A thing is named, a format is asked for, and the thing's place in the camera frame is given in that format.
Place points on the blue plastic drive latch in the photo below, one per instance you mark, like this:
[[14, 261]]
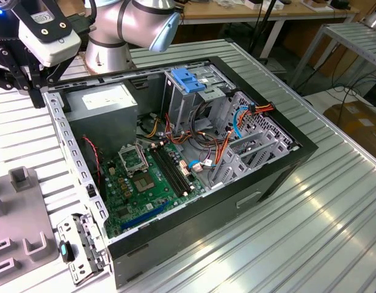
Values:
[[188, 79]]

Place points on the grey metal disk bay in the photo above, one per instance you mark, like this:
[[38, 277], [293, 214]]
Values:
[[237, 166]]

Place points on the wooden desk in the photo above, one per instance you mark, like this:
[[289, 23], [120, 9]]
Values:
[[221, 13]]

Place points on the grey power supply unit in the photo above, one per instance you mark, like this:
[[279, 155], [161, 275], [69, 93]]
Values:
[[99, 128]]

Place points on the blue expansion slot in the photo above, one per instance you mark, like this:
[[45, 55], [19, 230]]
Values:
[[145, 215]]

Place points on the metal slat side table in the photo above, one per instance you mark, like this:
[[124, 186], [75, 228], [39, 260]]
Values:
[[352, 39]]

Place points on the CPU socket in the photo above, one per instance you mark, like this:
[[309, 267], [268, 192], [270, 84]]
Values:
[[143, 183]]

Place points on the black RAM slot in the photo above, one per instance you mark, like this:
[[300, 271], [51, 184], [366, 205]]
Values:
[[166, 172], [174, 169]]

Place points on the small black case clip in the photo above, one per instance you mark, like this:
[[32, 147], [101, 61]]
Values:
[[91, 190]]

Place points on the grey metal slot bracket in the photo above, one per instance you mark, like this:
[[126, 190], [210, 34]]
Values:
[[84, 244]]

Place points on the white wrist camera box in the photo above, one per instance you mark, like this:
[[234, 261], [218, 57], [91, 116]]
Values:
[[53, 49]]

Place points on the white power supply label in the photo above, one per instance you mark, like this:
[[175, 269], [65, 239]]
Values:
[[105, 99]]

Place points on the beige motherboard connector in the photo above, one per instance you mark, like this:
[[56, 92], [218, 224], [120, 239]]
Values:
[[185, 168]]

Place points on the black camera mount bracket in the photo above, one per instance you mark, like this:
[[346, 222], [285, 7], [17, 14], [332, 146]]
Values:
[[58, 33]]

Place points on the brown cardboard box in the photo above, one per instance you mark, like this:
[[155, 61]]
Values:
[[359, 122]]

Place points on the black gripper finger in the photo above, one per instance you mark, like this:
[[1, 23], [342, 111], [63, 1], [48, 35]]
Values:
[[38, 97], [61, 69]]

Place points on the black open PC case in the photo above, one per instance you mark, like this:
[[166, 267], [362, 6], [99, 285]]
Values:
[[206, 219]]

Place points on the green motherboard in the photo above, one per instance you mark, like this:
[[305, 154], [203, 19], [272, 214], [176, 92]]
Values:
[[145, 201]]

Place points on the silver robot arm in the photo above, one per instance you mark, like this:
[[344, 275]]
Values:
[[136, 18]]

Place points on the grey metal optical drive bay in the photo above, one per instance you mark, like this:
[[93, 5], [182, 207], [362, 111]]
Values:
[[179, 107]]

